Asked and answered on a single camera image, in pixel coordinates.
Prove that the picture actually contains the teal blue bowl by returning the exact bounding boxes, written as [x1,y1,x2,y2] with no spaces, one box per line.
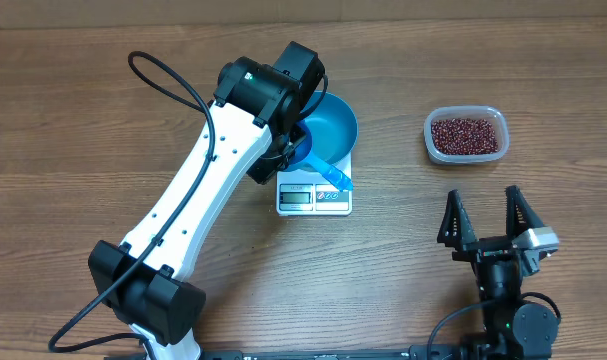
[298,92,359,165]

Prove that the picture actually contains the blue plastic measuring scoop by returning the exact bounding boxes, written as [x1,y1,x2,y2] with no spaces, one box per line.
[285,121,353,192]

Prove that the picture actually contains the clear plastic container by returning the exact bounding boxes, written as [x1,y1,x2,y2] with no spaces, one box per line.
[424,105,510,165]

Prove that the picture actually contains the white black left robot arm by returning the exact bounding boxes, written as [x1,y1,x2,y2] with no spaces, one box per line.
[88,42,327,359]

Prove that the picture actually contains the white digital kitchen scale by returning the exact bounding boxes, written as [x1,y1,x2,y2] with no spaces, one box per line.
[276,155,353,216]

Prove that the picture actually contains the red adzuki beans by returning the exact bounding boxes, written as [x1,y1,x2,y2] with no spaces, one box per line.
[430,118,499,155]

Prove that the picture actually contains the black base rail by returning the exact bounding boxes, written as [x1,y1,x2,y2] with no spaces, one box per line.
[102,343,549,360]

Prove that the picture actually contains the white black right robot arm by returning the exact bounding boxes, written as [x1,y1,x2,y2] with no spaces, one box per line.
[426,185,562,359]

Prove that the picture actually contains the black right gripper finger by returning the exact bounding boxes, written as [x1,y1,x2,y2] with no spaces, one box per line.
[437,190,478,250]
[505,185,545,236]

